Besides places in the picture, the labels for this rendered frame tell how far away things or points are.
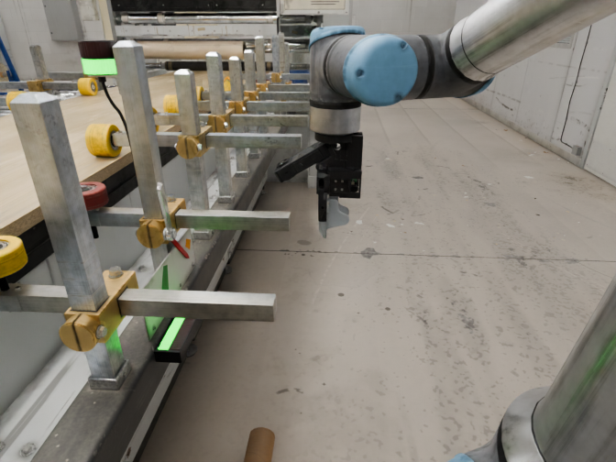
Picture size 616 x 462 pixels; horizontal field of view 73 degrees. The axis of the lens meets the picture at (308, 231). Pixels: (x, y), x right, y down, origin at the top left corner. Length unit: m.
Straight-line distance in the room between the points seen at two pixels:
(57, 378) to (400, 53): 0.79
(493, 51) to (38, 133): 0.54
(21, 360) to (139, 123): 0.46
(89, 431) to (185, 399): 0.99
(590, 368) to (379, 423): 1.25
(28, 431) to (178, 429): 0.80
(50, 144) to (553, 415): 0.55
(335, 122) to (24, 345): 0.67
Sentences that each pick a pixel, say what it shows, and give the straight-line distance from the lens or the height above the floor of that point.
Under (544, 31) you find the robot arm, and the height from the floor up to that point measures 1.19.
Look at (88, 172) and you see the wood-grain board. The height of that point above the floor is 0.90.
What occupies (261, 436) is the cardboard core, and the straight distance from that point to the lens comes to 1.42.
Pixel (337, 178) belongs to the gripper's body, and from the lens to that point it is 0.76.
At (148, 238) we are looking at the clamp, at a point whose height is 0.84.
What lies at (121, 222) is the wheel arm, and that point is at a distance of 0.92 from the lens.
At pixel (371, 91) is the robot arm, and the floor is 1.12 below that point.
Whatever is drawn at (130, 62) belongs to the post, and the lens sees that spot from 0.77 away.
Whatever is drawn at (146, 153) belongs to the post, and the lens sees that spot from 0.79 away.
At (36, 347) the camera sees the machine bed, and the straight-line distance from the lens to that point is 0.94.
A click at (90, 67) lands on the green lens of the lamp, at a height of 1.14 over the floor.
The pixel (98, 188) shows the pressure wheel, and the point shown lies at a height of 0.91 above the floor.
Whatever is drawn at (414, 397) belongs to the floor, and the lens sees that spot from 1.66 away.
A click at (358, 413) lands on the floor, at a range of 1.58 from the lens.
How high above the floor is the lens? 1.19
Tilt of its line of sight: 26 degrees down
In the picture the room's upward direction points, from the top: straight up
